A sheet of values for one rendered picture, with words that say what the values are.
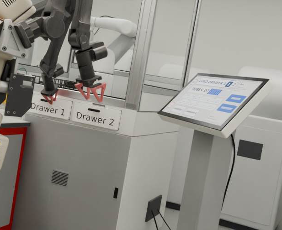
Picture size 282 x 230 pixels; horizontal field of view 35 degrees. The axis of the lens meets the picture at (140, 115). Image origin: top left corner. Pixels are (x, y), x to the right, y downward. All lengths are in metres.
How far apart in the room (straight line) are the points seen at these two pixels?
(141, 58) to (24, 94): 0.89
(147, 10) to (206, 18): 3.28
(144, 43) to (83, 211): 1.02
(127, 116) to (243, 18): 3.41
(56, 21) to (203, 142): 0.86
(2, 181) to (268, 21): 3.88
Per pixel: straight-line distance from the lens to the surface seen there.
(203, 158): 2.03
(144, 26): 2.47
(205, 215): 2.06
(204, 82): 2.17
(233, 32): 5.63
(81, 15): 1.72
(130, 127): 2.45
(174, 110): 2.11
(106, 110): 2.49
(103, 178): 2.54
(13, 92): 1.74
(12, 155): 2.69
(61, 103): 2.63
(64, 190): 2.67
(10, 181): 2.74
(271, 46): 5.55
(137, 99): 2.44
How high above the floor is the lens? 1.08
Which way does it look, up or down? 4 degrees down
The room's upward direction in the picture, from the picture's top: 10 degrees clockwise
